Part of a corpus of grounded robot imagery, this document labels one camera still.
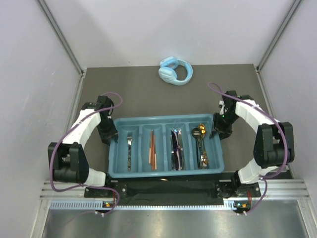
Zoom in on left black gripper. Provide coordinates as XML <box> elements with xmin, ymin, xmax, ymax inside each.
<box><xmin>97</xmin><ymin>118</ymin><xmax>118</xmax><ymax>145</ymax></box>

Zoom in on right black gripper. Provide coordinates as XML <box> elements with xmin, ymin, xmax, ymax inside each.
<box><xmin>210</xmin><ymin>112</ymin><xmax>240</xmax><ymax>141</ymax></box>

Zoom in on blue plastic cutlery tray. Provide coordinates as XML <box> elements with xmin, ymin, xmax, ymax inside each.
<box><xmin>108</xmin><ymin>114</ymin><xmax>224</xmax><ymax>179</ymax></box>

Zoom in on silver spoon patterned handle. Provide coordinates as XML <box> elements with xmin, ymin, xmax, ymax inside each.
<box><xmin>199</xmin><ymin>154</ymin><xmax>209</xmax><ymax>169</ymax></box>

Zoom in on black knife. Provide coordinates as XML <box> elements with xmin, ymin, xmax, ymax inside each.
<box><xmin>170</xmin><ymin>130</ymin><xmax>176</xmax><ymax>171</ymax></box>

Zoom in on light blue headphones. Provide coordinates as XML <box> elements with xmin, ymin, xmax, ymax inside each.
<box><xmin>158</xmin><ymin>57</ymin><xmax>193</xmax><ymax>86</ymax></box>

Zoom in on orange chopstick long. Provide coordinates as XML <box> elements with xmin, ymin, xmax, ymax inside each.
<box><xmin>149</xmin><ymin>130</ymin><xmax>155</xmax><ymax>171</ymax></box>

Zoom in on dark blue utensil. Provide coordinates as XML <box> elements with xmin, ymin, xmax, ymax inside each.
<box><xmin>174</xmin><ymin>129</ymin><xmax>180</xmax><ymax>158</ymax></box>

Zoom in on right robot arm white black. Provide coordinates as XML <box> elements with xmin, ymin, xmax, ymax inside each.
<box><xmin>210</xmin><ymin>90</ymin><xmax>295</xmax><ymax>196</ymax></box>

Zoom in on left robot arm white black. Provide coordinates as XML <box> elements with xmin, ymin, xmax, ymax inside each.
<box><xmin>48</xmin><ymin>93</ymin><xmax>123</xmax><ymax>197</ymax></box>

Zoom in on patterned fork in tray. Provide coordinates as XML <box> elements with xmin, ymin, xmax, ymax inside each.
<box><xmin>127</xmin><ymin>131</ymin><xmax>133</xmax><ymax>172</ymax></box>

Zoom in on pink knife in tray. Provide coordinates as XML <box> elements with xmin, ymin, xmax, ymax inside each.
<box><xmin>177</xmin><ymin>129</ymin><xmax>186</xmax><ymax>170</ymax></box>

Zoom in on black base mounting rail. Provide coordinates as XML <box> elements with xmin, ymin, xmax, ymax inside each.
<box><xmin>84</xmin><ymin>171</ymin><xmax>261</xmax><ymax>206</ymax></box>

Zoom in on slotted cable duct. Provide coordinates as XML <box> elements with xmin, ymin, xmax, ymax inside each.
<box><xmin>49</xmin><ymin>199</ymin><xmax>251</xmax><ymax>211</ymax></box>

